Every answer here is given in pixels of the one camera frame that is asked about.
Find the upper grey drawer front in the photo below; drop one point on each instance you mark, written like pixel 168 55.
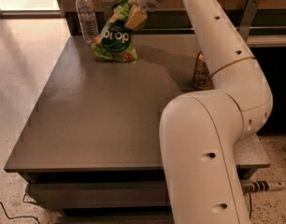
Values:
pixel 99 195

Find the clear plastic water bottle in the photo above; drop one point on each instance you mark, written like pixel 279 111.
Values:
pixel 87 20

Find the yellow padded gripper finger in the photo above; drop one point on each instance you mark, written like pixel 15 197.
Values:
pixel 136 18

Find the grey drawer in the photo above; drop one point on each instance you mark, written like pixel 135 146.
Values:
pixel 116 220
pixel 99 195

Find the metal bracket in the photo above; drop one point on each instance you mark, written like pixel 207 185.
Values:
pixel 107 8
pixel 248 15

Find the green rice chip bag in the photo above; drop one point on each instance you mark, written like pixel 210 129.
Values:
pixel 116 42

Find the right metal bracket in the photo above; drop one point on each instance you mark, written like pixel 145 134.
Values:
pixel 248 15

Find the lower grey drawer front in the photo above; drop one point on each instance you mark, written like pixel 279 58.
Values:
pixel 116 220

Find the left metal bracket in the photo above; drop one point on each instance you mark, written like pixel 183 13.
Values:
pixel 107 8

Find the striped cable connector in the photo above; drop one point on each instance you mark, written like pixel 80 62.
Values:
pixel 256 186

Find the horizontal metal rail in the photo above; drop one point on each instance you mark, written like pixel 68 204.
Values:
pixel 254 30

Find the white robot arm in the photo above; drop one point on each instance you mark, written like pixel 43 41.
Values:
pixel 199 129

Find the gold soda can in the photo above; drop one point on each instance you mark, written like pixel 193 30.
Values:
pixel 201 75

